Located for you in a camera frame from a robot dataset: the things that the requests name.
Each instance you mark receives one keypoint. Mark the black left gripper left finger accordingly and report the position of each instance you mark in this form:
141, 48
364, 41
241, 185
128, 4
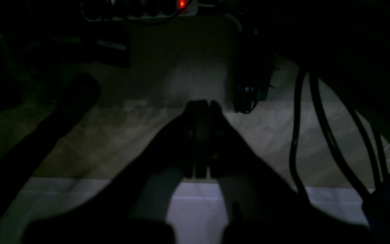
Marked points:
133, 207

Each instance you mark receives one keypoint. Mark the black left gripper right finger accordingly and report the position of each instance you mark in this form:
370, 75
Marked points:
262, 207

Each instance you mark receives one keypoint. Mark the green table cloth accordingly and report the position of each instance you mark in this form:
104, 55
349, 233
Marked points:
185, 59

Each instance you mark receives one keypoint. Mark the white power strip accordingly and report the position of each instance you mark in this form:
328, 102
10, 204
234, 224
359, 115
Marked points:
120, 10

